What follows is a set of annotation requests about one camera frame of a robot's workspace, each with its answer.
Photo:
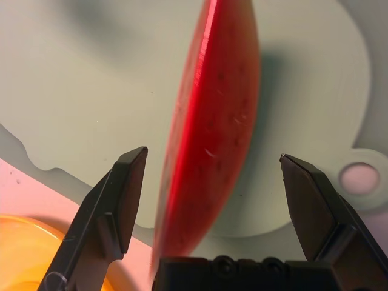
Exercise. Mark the red watermelon slice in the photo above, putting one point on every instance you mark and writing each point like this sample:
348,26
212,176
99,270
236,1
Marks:
212,121

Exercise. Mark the yellow plastic plate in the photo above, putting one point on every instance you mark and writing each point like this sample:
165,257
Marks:
24,248

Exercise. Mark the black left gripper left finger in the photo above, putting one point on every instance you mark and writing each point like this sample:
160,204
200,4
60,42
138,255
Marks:
100,218

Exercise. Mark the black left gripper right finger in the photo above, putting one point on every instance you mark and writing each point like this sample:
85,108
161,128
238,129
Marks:
327,224

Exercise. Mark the green cutting board mat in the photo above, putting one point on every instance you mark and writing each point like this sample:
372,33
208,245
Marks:
91,91

